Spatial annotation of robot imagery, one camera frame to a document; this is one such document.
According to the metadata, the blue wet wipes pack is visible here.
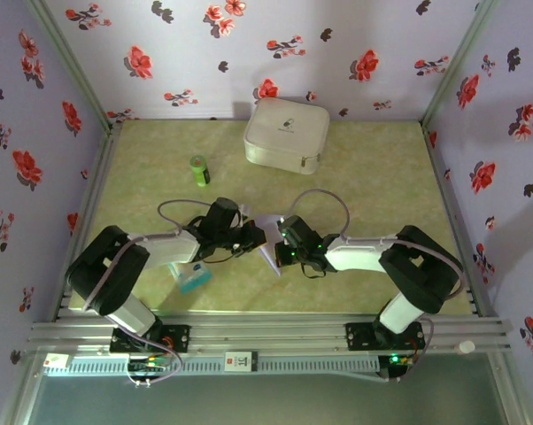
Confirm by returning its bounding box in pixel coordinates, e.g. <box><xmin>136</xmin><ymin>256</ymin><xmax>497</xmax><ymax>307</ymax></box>
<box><xmin>171</xmin><ymin>263</ymin><xmax>213</xmax><ymax>295</ymax></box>

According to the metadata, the green bottle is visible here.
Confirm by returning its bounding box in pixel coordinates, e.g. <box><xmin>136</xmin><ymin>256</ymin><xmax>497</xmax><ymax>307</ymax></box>
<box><xmin>189</xmin><ymin>154</ymin><xmax>212</xmax><ymax>188</ymax></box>

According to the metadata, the white zip case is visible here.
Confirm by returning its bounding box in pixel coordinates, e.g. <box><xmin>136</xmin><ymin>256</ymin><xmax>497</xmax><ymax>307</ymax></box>
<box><xmin>243</xmin><ymin>97</ymin><xmax>331</xmax><ymax>176</ymax></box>

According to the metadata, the white label card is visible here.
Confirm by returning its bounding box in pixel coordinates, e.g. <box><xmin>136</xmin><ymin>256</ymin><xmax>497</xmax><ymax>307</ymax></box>
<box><xmin>224</xmin><ymin>351</ymin><xmax>259</xmax><ymax>372</ymax></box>

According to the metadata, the small white red tag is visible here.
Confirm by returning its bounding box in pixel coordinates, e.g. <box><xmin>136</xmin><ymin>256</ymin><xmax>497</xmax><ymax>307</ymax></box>
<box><xmin>43</xmin><ymin>352</ymin><xmax>71</xmax><ymax>371</ymax></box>

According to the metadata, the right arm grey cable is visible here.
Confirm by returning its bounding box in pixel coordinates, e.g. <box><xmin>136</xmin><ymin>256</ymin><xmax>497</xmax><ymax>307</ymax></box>
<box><xmin>287</xmin><ymin>189</ymin><xmax>467</xmax><ymax>384</ymax></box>

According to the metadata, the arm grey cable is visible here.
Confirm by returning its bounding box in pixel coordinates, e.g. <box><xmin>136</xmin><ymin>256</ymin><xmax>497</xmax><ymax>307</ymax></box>
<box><xmin>82</xmin><ymin>198</ymin><xmax>217</xmax><ymax>389</ymax></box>
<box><xmin>287</xmin><ymin>189</ymin><xmax>467</xmax><ymax>384</ymax></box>

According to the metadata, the left arm grey cable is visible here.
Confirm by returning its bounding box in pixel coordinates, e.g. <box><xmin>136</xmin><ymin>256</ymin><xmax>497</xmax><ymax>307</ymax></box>
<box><xmin>82</xmin><ymin>198</ymin><xmax>217</xmax><ymax>389</ymax></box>

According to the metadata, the long aluminium frame rail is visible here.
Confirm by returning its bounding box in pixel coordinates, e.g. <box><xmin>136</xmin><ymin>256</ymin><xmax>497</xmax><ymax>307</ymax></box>
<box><xmin>27</xmin><ymin>312</ymin><xmax>514</xmax><ymax>355</ymax></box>

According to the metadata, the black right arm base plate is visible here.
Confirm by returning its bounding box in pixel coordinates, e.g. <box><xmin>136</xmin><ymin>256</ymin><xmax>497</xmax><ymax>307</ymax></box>
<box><xmin>344</xmin><ymin>322</ymin><xmax>426</xmax><ymax>351</ymax></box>

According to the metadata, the grey slotted cable duct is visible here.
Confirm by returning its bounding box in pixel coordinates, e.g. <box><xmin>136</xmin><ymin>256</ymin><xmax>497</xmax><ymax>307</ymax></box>
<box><xmin>42</xmin><ymin>353</ymin><xmax>381</xmax><ymax>377</ymax></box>

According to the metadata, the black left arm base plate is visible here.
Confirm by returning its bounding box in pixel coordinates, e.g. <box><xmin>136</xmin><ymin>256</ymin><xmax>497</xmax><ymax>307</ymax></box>
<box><xmin>110</xmin><ymin>325</ymin><xmax>191</xmax><ymax>354</ymax></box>

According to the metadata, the aluminium table edge rail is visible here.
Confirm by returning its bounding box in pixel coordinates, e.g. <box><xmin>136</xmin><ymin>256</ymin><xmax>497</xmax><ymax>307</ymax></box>
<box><xmin>420</xmin><ymin>121</ymin><xmax>494</xmax><ymax>318</ymax></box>
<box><xmin>48</xmin><ymin>122</ymin><xmax>125</xmax><ymax>321</ymax></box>

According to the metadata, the aluminium corner post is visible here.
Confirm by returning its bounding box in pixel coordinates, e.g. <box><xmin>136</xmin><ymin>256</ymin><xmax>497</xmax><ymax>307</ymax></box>
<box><xmin>420</xmin><ymin>0</ymin><xmax>503</xmax><ymax>129</ymax></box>
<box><xmin>26</xmin><ymin>0</ymin><xmax>120</xmax><ymax>134</ymax></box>

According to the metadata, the aluminium frame leg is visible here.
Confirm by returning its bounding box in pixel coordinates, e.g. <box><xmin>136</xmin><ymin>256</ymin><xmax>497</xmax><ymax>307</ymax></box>
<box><xmin>0</xmin><ymin>352</ymin><xmax>44</xmax><ymax>425</ymax></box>
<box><xmin>485</xmin><ymin>352</ymin><xmax>531</xmax><ymax>425</ymax></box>

